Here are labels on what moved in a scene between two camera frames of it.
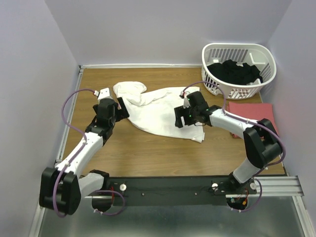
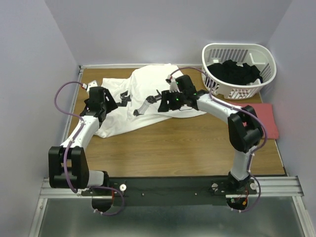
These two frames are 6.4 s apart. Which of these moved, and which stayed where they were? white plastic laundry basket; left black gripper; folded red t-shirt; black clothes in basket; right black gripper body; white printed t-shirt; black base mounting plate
Moved: right black gripper body; left black gripper; white printed t-shirt
Stayed: black base mounting plate; black clothes in basket; folded red t-shirt; white plastic laundry basket
